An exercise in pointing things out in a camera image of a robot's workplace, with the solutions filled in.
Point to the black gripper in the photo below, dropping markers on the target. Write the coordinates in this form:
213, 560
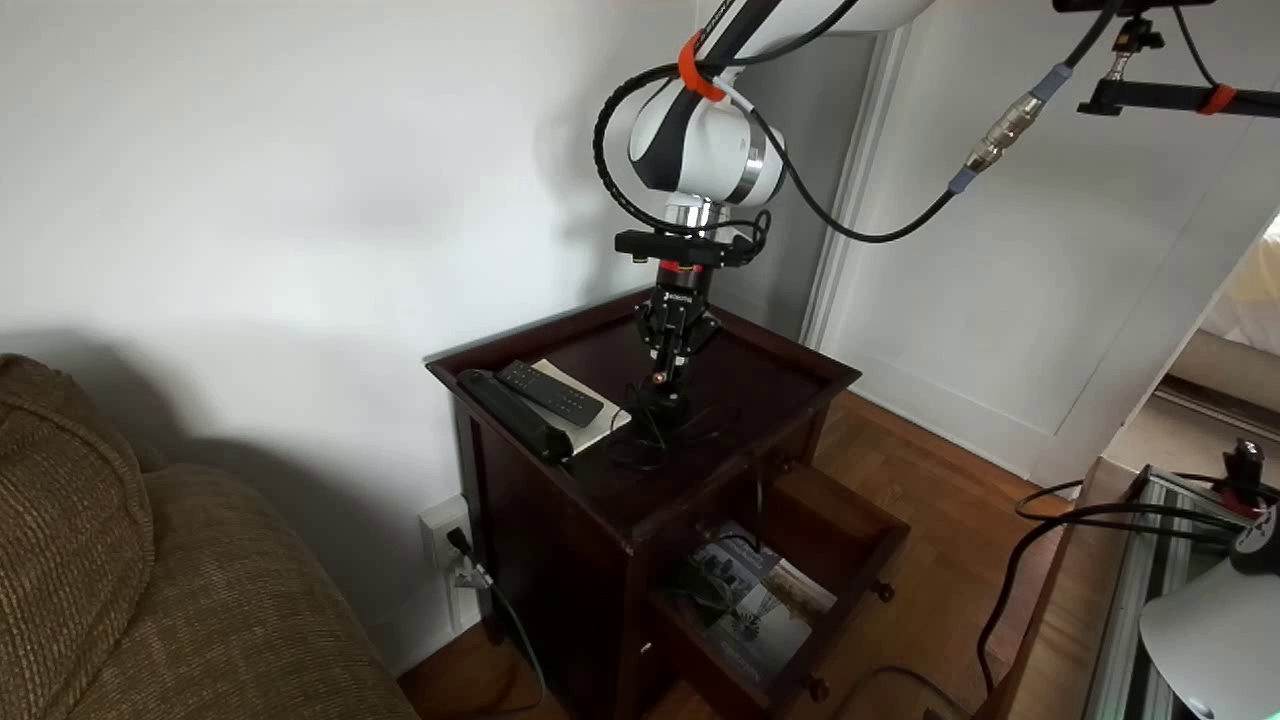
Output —
681, 298

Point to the gold and white battery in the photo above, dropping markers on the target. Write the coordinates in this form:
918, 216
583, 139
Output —
665, 382

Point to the white rounded robot base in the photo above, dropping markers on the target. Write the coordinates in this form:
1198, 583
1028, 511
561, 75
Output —
1222, 640

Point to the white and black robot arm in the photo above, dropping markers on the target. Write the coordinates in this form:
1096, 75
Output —
704, 144

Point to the black battery charger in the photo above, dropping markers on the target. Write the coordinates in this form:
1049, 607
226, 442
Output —
662, 427

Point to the dark wooden side table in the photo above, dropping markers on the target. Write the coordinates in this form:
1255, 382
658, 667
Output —
775, 372

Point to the flat black remote with buttons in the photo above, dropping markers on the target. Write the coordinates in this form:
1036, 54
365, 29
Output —
550, 392

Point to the thick black remote control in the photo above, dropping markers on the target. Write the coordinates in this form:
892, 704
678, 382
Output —
512, 415

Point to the dark wooden drawer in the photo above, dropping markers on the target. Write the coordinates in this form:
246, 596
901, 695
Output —
852, 535

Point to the small white booklet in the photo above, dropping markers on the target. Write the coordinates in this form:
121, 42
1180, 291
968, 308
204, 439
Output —
805, 587

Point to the colourful magazine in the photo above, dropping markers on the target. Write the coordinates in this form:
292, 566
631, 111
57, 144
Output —
745, 613

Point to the dark round drawer knob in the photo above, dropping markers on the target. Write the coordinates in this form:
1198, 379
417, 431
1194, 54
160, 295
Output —
819, 690
881, 591

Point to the white panelled door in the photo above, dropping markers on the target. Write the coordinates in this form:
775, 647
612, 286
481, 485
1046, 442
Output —
1013, 295

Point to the black knob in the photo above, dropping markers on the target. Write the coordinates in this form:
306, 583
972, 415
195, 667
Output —
1240, 466

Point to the brown fabric sofa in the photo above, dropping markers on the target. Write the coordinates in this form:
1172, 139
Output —
133, 602

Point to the orange tape wrap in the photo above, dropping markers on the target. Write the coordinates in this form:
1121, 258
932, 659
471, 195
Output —
1212, 102

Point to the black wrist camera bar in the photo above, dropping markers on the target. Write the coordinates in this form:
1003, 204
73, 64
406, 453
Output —
681, 246

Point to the white wall outlet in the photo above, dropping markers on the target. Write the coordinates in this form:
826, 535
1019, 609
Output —
436, 523

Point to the aluminium frame rail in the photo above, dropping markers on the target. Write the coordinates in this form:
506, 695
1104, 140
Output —
1134, 613

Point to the black camera boom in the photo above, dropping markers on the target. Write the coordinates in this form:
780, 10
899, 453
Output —
1145, 97

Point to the black camera ball mount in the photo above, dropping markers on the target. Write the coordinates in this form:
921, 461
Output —
1134, 37

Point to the black mounted camera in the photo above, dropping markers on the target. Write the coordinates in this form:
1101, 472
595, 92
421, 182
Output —
1134, 6

